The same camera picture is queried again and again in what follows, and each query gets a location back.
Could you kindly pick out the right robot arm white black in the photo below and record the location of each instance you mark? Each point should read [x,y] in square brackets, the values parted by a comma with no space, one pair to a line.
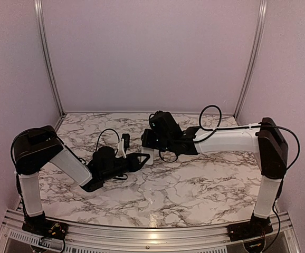
[263,139]

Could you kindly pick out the left aluminium frame post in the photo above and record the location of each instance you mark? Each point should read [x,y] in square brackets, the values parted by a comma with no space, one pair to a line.
[38,5]

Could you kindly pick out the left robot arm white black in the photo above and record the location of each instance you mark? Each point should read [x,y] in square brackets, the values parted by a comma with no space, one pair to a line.
[34,148]

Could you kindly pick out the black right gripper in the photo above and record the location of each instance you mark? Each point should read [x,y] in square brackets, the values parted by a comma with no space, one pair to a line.
[146,141]

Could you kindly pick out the right aluminium frame post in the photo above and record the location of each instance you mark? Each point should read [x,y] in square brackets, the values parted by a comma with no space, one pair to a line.
[257,40]

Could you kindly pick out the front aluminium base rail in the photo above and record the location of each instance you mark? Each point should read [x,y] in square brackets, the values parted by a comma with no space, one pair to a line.
[97,238]

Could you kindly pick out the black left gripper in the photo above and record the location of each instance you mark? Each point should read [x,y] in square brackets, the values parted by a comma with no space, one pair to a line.
[135,165]

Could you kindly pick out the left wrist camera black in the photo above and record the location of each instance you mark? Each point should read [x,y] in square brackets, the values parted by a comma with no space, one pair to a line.
[123,145]

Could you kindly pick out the white remote control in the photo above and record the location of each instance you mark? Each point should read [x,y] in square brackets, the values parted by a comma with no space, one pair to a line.
[148,155]

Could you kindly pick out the aluminium frame post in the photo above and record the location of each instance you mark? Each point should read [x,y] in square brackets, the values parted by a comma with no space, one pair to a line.
[257,40]
[38,5]

